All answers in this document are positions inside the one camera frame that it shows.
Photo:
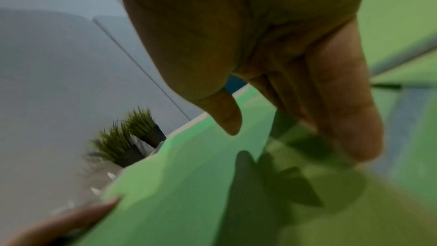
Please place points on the person's right hand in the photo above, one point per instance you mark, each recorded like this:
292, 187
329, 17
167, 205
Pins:
239, 23

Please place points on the person's left hand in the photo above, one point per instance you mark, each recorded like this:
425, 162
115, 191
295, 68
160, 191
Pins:
61, 223

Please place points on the stack of green folders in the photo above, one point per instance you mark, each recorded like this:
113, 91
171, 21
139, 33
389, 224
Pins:
187, 185

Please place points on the blue fabric sofa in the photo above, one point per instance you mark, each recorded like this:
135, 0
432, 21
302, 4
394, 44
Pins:
235, 83

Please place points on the green potted plant black pot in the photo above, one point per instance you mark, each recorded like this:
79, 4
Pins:
119, 147
146, 128

